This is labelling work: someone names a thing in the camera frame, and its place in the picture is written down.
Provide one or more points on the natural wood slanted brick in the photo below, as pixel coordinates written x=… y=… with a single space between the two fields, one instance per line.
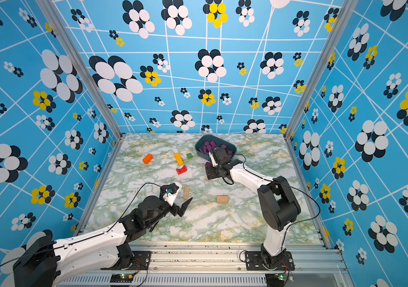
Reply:
x=186 y=192

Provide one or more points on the purple brick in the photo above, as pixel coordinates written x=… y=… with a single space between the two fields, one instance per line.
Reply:
x=209 y=145

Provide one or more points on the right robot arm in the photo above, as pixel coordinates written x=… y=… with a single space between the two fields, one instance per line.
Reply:
x=278 y=203

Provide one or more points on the dark teal storage bin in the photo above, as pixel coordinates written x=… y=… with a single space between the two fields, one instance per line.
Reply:
x=217 y=142

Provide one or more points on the natural wood large brick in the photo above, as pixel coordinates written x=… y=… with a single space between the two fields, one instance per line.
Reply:
x=222 y=199

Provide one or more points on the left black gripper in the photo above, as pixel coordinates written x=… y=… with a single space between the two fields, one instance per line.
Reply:
x=176 y=209

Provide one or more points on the aluminium front rail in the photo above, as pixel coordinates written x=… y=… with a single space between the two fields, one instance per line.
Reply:
x=217 y=264

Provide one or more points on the yellow long brick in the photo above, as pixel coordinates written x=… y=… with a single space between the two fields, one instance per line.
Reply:
x=178 y=158

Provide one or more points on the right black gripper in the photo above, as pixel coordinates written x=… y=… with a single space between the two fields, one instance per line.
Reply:
x=209 y=171

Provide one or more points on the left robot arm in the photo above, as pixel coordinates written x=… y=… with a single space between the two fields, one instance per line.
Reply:
x=47 y=262

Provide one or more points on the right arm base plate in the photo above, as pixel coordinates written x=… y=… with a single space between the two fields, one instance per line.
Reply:
x=262 y=261

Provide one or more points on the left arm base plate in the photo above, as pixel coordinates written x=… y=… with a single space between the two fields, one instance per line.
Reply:
x=140 y=260

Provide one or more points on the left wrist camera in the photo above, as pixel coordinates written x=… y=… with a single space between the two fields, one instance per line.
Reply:
x=169 y=193

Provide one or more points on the red arch brick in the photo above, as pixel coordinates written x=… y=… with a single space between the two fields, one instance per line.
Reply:
x=181 y=170

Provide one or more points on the orange brick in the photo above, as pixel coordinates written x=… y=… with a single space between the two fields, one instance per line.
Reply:
x=147 y=159

